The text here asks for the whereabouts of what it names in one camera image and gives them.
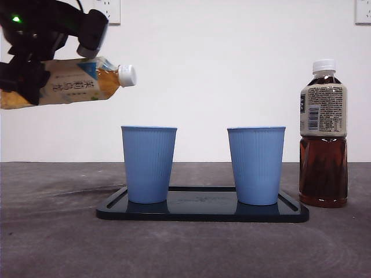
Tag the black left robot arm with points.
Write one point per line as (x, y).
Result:
(29, 29)

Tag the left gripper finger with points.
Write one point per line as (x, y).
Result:
(30, 81)

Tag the dark tea bottle beige label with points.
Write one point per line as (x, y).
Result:
(323, 173)

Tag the white wall socket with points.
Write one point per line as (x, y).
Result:
(363, 11)
(115, 10)

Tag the jasmine oolong tea bottle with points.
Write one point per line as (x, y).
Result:
(78, 84)

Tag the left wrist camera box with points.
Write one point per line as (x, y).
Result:
(92, 32)

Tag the dark blue tray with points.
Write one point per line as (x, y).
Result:
(203, 212)

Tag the blue ribbed cup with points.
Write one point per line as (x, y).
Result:
(148, 165)
(256, 165)

